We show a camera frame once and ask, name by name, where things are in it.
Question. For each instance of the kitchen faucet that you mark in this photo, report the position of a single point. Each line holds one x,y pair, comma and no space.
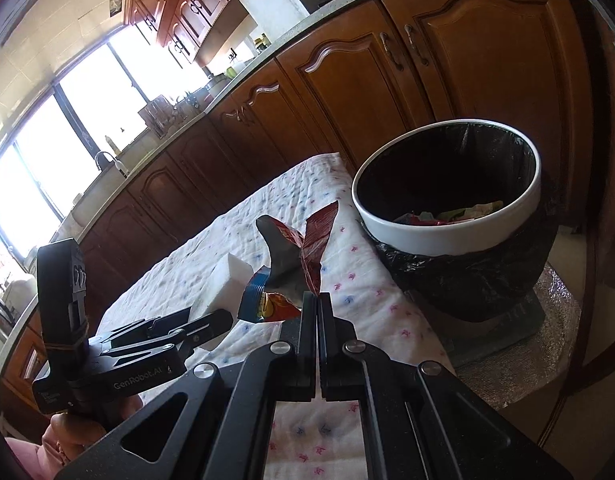
110,160

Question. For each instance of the white foam block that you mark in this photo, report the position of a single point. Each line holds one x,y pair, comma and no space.
227,275

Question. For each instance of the person's left hand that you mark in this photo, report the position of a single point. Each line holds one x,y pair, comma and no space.
67,435

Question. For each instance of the range hood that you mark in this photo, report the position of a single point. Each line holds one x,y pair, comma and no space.
227,42

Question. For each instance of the small dark wall sticker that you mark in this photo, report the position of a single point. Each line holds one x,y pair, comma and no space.
116,4

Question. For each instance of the white rimmed trash bin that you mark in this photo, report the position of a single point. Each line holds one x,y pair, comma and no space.
477,280

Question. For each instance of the silver foil mat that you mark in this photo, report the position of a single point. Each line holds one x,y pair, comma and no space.
547,355

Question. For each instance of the blue snack wrapper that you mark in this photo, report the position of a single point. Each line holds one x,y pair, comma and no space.
252,300

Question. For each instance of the wooden knife block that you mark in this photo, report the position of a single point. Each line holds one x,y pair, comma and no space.
155,115

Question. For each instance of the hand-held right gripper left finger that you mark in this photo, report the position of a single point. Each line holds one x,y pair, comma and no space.
307,340

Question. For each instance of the kitchen window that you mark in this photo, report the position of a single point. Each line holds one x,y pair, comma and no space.
87,125

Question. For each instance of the grey square stand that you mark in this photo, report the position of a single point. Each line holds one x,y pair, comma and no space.
492,332

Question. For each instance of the crumpled red wrapper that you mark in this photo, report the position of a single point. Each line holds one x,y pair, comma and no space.
412,219

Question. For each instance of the yellow green wrapper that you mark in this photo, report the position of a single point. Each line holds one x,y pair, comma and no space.
480,210

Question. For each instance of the red snack wrapper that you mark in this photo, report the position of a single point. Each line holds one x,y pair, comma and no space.
315,245

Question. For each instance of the white floral tablecloth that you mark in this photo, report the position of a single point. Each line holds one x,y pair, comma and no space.
377,310

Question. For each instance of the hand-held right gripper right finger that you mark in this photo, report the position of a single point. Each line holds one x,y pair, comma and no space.
328,345

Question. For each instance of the white round trash bin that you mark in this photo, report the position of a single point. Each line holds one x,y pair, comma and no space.
447,237

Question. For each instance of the wooden base cabinet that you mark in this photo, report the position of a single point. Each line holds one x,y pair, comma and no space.
487,60

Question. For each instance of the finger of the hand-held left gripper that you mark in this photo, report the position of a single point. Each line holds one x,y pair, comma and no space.
207,326
162,321

